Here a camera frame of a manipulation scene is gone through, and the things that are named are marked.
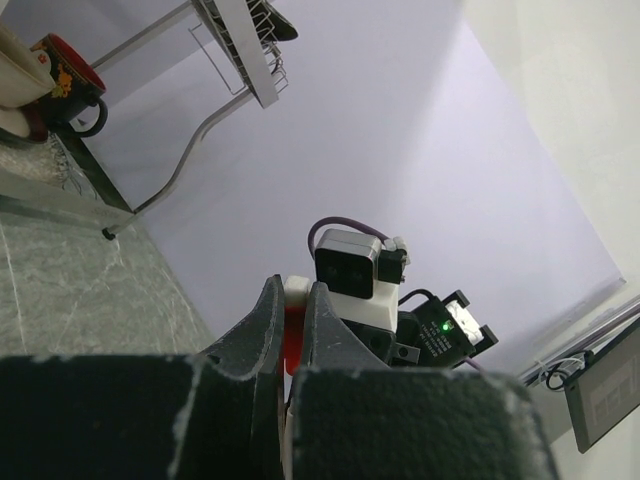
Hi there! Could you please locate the speckled glass plate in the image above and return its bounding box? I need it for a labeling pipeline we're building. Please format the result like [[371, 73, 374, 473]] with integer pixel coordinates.
[[1, 137, 74, 189]]

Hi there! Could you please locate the beige ceramic bowl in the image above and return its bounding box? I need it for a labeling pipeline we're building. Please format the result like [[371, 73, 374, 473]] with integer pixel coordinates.
[[1, 25, 56, 108]]

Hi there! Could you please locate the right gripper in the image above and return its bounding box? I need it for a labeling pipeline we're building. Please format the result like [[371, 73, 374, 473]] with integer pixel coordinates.
[[349, 321, 420, 367]]

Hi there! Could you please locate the brown rimmed plate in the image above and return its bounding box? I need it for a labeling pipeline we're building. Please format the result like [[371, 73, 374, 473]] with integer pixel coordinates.
[[1, 107, 49, 149]]

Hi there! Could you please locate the dark red mug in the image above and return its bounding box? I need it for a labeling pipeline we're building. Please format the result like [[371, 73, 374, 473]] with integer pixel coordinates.
[[31, 33, 109, 138]]

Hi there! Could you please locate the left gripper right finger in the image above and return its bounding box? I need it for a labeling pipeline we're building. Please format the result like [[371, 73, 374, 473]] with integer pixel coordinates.
[[290, 283, 558, 479]]

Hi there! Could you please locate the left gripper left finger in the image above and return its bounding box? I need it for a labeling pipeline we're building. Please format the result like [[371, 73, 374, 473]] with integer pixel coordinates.
[[1, 276, 285, 479]]

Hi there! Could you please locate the metal dish rack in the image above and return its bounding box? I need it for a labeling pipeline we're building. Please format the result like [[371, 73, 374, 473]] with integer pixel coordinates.
[[0, 0, 301, 241]]

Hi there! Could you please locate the dark blue wavy dish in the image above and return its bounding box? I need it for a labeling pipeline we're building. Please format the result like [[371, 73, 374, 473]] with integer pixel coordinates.
[[246, 0, 299, 43]]

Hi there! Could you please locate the red marker cap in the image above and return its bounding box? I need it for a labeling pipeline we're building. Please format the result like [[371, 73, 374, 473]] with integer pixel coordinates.
[[283, 275, 311, 376]]

